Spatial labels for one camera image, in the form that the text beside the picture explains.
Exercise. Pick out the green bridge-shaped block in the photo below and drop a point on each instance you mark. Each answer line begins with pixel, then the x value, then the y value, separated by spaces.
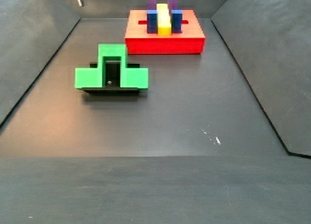
pixel 133 76

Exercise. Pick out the red base board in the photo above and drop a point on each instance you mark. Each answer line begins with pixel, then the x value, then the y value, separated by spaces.
pixel 188 42

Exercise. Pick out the black angle fixture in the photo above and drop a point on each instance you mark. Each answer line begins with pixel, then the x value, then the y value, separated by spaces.
pixel 111 91

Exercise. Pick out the yellow long bar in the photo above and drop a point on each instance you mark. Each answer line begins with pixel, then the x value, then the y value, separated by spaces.
pixel 163 20

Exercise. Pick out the purple post right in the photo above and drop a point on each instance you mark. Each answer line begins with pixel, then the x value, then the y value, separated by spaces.
pixel 151 4

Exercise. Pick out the purple post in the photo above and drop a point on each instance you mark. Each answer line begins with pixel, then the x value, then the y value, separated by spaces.
pixel 151 4
pixel 172 4

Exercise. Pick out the blue post right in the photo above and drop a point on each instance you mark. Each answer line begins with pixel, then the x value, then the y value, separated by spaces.
pixel 151 21

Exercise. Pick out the blue post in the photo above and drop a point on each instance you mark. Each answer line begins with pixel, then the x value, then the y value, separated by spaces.
pixel 176 21
pixel 151 21

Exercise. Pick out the purple post left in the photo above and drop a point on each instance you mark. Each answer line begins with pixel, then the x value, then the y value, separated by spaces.
pixel 172 4

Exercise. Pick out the blue post left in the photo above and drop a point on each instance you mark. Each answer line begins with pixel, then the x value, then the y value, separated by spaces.
pixel 176 21

